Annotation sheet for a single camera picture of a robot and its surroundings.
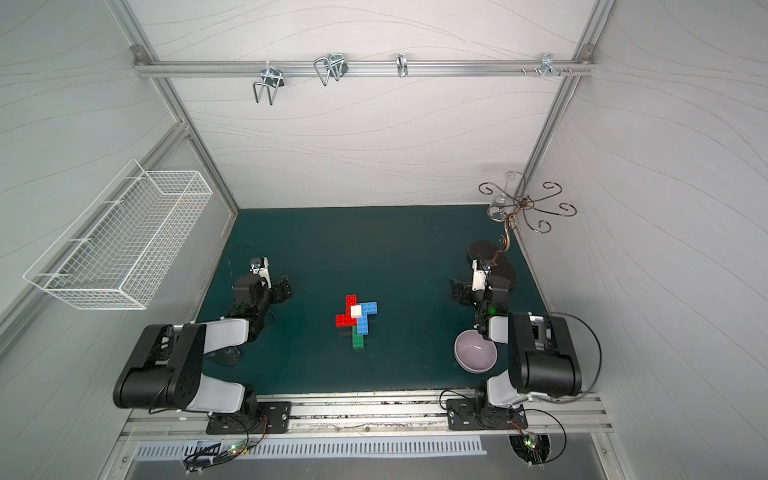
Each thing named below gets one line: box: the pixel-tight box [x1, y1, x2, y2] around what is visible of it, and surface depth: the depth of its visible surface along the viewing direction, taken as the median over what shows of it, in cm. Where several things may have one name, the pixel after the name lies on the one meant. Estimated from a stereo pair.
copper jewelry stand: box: [479, 171, 577, 266], surface depth 81 cm
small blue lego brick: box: [358, 302, 378, 319], surface depth 92 cm
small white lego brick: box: [350, 304, 362, 319], surface depth 89 cm
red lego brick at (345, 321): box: [335, 314, 357, 328], surface depth 88 cm
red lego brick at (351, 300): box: [346, 294, 357, 314], surface depth 92 cm
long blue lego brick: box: [358, 314, 369, 335], surface depth 88 cm
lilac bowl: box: [454, 329, 498, 374], surface depth 82 cm
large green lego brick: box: [352, 326, 364, 349], surface depth 87 cm
